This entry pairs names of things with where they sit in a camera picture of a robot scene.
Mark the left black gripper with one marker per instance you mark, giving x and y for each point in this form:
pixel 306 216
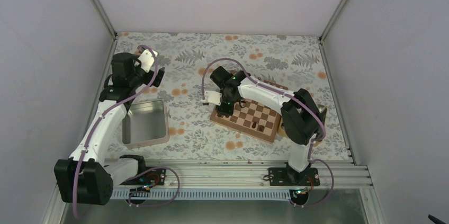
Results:
pixel 158 78

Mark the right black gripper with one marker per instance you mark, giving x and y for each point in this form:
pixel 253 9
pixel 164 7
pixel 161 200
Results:
pixel 229 112

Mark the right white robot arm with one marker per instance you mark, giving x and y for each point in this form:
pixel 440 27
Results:
pixel 299 157

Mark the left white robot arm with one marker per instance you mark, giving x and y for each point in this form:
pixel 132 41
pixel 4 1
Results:
pixel 84 177

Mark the yellow tin with dark pieces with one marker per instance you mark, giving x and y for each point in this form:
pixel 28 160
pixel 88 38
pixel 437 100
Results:
pixel 283 130

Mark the wooden chessboard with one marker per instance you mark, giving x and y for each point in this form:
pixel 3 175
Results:
pixel 255 104

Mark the empty silver metal tin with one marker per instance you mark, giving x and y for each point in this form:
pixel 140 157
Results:
pixel 145 124

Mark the floral patterned table mat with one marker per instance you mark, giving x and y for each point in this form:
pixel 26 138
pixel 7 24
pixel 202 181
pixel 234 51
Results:
pixel 291 61

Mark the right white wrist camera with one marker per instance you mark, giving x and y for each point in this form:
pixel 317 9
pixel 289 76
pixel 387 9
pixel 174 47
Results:
pixel 212 97

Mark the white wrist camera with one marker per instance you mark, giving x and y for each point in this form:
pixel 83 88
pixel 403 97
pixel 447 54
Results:
pixel 212 97
pixel 147 60

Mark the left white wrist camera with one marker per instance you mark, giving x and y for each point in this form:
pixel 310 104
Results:
pixel 147 60

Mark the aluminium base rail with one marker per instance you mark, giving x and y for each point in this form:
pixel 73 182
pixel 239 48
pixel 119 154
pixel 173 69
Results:
pixel 242 181

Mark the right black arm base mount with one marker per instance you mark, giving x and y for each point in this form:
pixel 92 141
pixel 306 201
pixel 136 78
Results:
pixel 305 181

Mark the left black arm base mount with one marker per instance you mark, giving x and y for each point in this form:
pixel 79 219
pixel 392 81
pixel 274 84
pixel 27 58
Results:
pixel 144 183

